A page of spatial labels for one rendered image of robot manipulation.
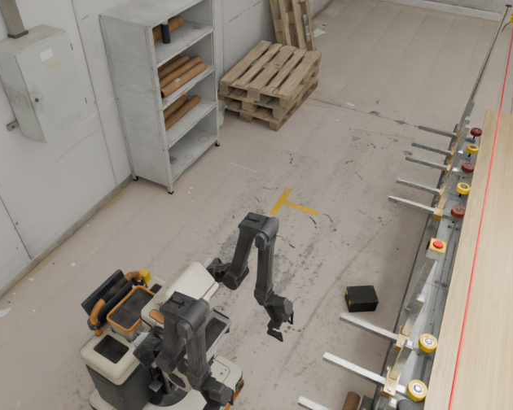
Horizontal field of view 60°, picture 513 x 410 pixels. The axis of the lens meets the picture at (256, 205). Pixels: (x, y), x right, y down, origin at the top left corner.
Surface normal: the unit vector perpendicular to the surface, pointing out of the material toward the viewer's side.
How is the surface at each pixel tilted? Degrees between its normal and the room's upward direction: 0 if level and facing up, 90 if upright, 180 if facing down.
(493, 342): 0
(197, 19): 90
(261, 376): 0
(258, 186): 0
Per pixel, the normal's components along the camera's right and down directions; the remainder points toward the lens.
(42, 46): 0.90, 0.32
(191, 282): 0.60, -0.29
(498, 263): 0.03, -0.73
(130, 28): -0.44, 0.60
